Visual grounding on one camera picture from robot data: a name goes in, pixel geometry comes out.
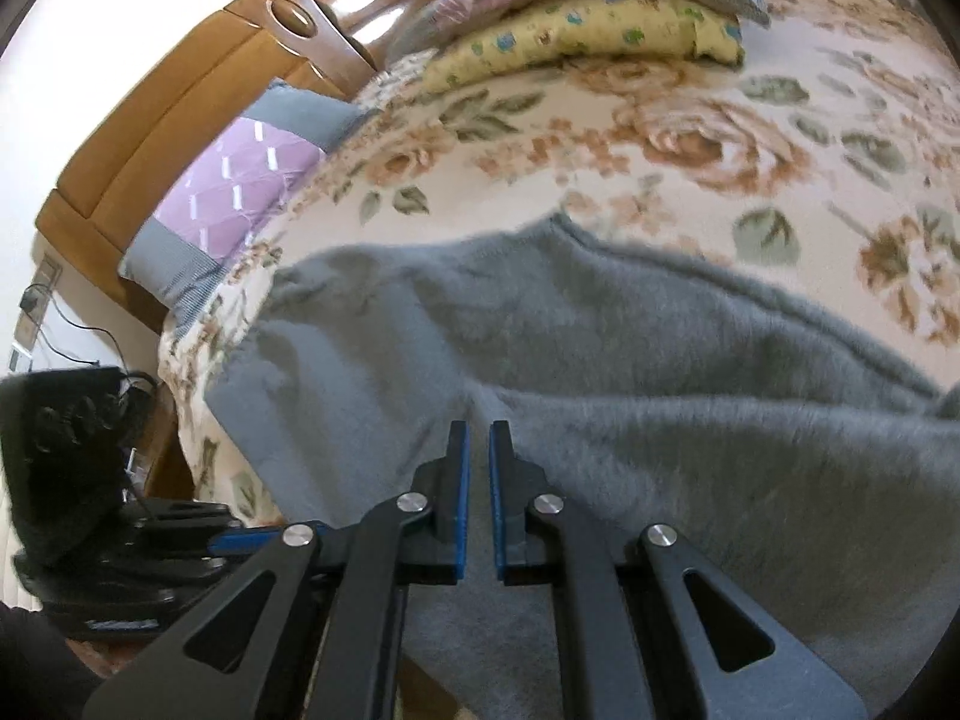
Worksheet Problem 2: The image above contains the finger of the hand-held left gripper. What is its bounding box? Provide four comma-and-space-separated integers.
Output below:
90, 540, 325, 580
120, 499, 331, 542

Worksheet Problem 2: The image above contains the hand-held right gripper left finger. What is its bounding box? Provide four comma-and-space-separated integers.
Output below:
81, 420, 472, 720

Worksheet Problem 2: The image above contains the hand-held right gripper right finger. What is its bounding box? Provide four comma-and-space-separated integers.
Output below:
489, 420, 871, 720

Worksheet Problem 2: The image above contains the person's left forearm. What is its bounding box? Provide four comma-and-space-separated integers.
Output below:
0, 600, 102, 720

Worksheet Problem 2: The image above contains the black bag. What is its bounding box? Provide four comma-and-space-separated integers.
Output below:
0, 367, 130, 565

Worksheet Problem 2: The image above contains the purple and grey pillow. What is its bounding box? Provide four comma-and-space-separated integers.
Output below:
118, 79, 380, 323

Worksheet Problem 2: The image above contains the floral bed blanket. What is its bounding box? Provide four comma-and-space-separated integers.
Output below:
156, 0, 960, 526

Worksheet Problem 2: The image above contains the wooden bed headboard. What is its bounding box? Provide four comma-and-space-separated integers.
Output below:
36, 0, 488, 316

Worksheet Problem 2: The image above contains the yellow floral pillow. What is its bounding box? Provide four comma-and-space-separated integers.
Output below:
424, 0, 747, 91

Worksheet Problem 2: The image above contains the black cable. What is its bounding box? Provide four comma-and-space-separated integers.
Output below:
21, 283, 160, 410

